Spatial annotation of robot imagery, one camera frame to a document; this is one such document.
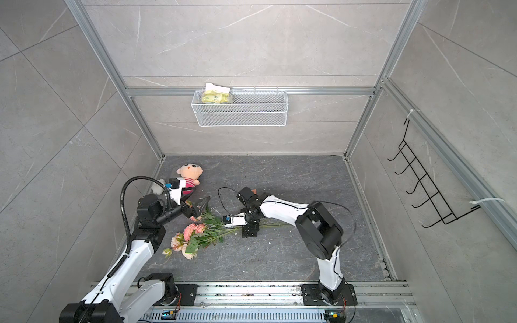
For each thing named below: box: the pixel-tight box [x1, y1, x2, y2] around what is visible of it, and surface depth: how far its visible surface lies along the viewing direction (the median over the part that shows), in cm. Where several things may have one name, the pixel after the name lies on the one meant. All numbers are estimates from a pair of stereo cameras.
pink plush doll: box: [176, 162, 204, 196], surface depth 106 cm
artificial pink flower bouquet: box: [162, 205, 283, 260], surface depth 85 cm
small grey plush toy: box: [150, 178, 166, 195], surface depth 103 cm
